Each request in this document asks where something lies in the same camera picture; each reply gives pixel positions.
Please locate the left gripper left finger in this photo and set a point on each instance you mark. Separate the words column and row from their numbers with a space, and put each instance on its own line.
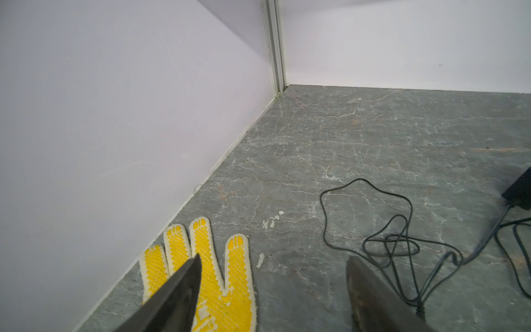
column 173, row 306

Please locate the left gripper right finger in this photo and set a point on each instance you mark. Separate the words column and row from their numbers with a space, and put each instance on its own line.
column 374, row 306

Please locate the black power adapter plug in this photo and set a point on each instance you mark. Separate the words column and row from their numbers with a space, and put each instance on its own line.
column 519, row 193

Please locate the yellow work glove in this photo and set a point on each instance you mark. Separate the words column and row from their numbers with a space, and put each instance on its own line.
column 226, row 298

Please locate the black power cord tangled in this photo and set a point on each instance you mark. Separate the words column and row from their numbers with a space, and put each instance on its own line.
column 382, row 247

